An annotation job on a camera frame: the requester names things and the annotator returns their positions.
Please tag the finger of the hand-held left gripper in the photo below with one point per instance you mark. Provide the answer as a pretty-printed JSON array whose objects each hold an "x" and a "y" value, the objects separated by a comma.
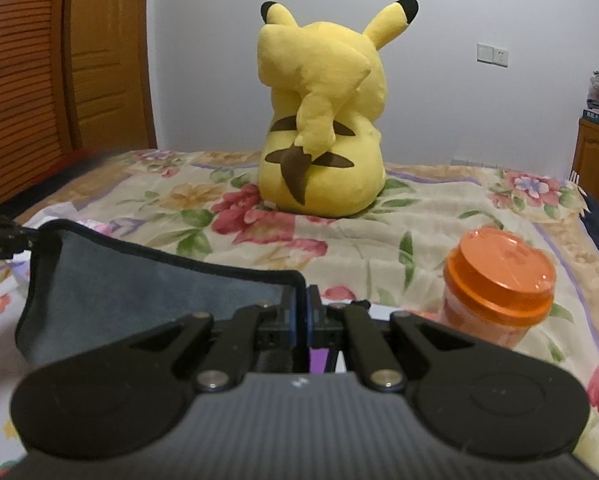
[{"x": 21, "y": 239}]

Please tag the grey towel with black edge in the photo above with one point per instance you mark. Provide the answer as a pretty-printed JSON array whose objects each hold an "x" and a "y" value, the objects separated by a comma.
[{"x": 129, "y": 290}]

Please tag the floral bed sheet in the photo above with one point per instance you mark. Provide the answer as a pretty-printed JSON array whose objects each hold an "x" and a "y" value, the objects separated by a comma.
[{"x": 429, "y": 210}]

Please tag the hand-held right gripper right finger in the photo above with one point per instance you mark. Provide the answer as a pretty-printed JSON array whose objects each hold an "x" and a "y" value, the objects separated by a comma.
[{"x": 310, "y": 321}]

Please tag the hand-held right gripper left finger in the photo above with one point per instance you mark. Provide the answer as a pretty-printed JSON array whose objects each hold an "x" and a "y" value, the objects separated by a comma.
[{"x": 293, "y": 331}]

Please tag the wooden cabinet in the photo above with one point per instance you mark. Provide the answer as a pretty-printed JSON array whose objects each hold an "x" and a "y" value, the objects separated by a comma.
[{"x": 598, "y": 160}]

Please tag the white wall switch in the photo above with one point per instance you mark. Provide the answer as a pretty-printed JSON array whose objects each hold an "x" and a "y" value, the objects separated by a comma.
[{"x": 492, "y": 54}]

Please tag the yellow plush toy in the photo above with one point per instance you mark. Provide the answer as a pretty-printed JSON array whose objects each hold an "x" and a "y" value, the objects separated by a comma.
[{"x": 324, "y": 110}]

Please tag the jar with orange lid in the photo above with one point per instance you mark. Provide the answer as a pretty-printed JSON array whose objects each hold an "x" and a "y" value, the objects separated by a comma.
[{"x": 499, "y": 280}]

